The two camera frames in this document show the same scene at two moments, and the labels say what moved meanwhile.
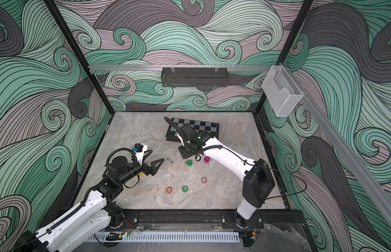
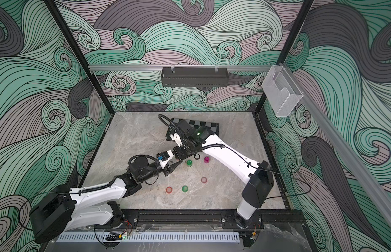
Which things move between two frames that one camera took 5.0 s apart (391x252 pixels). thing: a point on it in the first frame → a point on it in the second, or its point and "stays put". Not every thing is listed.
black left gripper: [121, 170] → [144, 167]
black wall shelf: [194, 76] stays put
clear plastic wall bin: [281, 91] stays put
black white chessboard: [211, 128] stays put
